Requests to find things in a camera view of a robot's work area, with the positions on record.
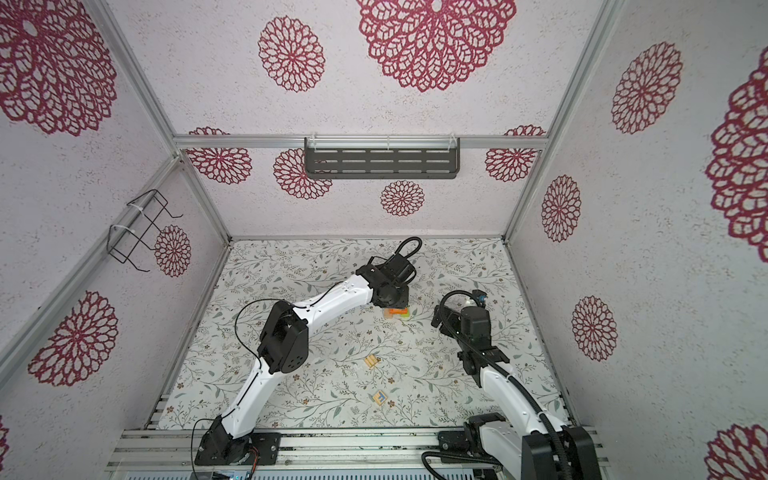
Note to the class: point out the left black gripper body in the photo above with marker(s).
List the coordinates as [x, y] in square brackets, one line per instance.
[399, 298]

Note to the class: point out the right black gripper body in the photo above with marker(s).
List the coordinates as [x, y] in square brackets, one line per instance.
[454, 319]

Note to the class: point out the striped wooden cube block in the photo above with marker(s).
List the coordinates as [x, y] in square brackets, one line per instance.
[371, 361]

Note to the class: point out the blue picture cube block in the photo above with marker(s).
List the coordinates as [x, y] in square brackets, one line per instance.
[379, 397]

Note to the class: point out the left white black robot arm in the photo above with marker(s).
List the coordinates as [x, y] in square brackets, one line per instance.
[284, 347]

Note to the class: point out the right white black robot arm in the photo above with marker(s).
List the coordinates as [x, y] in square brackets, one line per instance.
[522, 437]

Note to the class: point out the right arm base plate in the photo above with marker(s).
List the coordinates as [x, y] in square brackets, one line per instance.
[458, 442]

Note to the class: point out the grey metal wall shelf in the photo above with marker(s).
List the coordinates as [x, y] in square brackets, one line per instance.
[382, 160]

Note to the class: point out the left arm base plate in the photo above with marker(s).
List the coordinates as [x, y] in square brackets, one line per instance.
[264, 447]

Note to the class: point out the black wire wall rack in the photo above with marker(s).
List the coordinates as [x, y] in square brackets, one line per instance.
[124, 239]

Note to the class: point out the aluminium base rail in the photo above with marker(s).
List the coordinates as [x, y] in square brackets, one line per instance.
[367, 453]

